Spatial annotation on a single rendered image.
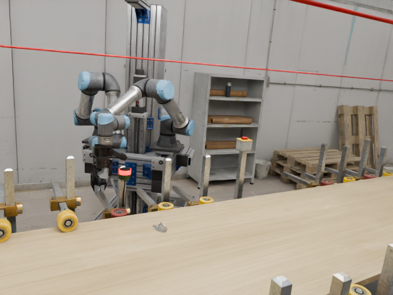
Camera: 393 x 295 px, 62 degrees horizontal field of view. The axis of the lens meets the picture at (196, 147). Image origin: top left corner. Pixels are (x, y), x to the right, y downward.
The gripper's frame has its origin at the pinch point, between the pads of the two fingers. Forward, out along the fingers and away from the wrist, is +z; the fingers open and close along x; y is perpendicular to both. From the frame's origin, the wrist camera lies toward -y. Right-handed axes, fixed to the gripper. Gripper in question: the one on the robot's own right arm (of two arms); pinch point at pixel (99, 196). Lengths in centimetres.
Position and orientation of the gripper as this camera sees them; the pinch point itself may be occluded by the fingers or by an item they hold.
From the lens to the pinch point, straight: 208.4
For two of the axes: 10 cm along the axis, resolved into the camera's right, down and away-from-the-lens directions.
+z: -0.9, 9.6, 2.6
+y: -4.8, -2.7, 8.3
